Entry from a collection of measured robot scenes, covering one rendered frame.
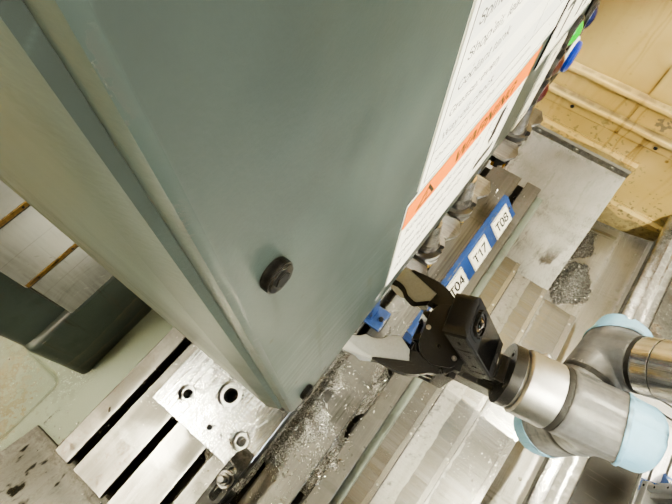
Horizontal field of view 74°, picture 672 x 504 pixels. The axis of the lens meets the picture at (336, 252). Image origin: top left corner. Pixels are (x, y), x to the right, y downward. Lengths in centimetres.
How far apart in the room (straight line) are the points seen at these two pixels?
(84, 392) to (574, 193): 150
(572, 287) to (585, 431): 100
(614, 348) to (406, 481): 65
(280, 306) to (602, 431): 45
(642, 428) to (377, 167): 47
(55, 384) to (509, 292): 132
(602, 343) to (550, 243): 79
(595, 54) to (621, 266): 64
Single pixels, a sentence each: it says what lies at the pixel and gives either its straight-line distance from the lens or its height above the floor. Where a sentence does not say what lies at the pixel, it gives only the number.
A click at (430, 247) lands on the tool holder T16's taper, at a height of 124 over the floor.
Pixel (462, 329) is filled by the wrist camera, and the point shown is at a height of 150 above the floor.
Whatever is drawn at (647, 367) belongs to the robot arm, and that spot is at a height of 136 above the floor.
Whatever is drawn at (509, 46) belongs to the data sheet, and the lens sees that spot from 24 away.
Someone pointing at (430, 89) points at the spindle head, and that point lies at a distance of 16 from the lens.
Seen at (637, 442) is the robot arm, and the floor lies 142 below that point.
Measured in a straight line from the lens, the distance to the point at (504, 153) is 95.
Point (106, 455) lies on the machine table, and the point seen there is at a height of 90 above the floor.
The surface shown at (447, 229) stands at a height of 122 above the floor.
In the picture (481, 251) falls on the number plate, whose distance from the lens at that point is 114.
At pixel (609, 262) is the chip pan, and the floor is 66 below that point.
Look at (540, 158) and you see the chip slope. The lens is 152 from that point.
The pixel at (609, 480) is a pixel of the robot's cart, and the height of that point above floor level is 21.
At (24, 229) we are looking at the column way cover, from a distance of 98.
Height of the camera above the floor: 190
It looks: 63 degrees down
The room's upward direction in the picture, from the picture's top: 2 degrees clockwise
